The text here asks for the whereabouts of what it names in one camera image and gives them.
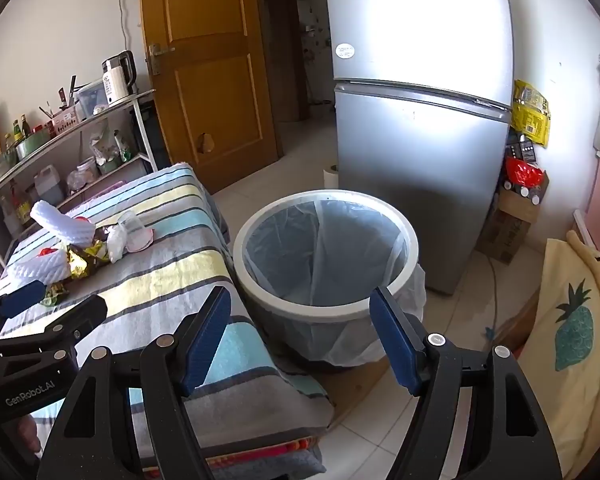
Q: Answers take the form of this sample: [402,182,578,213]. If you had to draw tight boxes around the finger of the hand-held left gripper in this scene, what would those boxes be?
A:
[0,280,47,343]
[0,294,109,367]

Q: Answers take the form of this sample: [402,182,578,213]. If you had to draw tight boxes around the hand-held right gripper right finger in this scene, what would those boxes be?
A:
[369,286,563,480]

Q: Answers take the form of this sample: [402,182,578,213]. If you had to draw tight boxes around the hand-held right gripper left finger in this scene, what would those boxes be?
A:
[37,285,232,480]

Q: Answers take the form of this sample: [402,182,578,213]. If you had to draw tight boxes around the yellow snack wrapper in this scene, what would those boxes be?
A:
[62,245,93,281]

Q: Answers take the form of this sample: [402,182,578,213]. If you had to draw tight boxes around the white trash bin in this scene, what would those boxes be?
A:
[232,189,421,368]

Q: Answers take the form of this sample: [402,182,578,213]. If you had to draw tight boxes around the clear plastic bag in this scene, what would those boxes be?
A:
[105,225,128,263]

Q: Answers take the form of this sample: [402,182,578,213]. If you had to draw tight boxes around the clear plastic cup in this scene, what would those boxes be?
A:
[120,210,155,253]

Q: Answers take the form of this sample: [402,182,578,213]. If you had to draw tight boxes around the clear plastic bin liner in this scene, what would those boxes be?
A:
[244,195,427,367]

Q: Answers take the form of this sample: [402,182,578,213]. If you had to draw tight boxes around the person's left hand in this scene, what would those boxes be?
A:
[17,414,42,456]

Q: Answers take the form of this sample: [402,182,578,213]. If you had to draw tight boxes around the brown cardboard sheet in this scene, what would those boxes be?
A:
[310,355,396,417]

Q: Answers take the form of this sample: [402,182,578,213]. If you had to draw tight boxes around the cooking oil bottle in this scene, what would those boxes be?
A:
[2,180,26,231]

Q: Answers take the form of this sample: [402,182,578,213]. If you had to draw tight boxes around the striped tablecloth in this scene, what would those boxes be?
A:
[0,162,336,480]

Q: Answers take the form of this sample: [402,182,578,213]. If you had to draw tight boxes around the white plastic jug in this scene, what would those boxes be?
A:
[34,167,63,206]

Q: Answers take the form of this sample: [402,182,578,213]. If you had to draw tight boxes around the green pot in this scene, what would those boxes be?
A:
[15,130,56,161]

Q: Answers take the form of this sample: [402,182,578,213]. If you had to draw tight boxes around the cardboard box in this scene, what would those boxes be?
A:
[480,170,548,266]

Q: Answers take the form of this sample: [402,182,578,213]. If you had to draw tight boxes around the plastic food bag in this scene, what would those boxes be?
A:
[89,122,123,171]

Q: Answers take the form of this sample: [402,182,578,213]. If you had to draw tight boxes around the green packet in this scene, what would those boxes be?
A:
[114,130,132,163]

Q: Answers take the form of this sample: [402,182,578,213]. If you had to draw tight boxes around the yellow pineapple blanket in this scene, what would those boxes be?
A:
[520,230,600,480]

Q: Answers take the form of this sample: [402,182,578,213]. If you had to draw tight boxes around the silver refrigerator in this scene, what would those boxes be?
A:
[322,0,515,296]

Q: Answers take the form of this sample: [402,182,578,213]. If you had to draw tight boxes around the pink utensil holder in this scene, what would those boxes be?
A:
[40,105,81,136]

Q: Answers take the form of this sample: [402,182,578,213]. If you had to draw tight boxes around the black appliance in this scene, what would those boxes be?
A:
[141,102,173,171]

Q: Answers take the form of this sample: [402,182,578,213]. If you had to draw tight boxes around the white metal shelf rack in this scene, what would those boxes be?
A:
[0,89,158,271]

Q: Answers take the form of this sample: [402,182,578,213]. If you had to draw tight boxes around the red plastic bag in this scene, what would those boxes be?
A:
[504,156,546,188]

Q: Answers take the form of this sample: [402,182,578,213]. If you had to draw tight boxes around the clear plastic storage box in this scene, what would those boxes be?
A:
[75,80,108,120]

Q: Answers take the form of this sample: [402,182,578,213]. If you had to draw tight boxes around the small black box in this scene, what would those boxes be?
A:
[507,132,536,163]

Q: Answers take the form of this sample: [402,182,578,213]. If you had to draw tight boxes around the white electric kettle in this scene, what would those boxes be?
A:
[101,50,138,108]

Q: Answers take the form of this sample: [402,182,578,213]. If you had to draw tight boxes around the wooden door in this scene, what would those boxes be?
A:
[139,0,283,186]

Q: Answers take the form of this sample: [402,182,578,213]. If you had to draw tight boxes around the yellow packet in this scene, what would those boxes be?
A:
[510,79,551,148]

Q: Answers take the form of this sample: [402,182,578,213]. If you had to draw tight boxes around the metal door handle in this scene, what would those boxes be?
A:
[147,42,176,77]

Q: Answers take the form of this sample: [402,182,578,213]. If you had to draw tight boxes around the wall cable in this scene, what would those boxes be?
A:
[119,0,132,53]

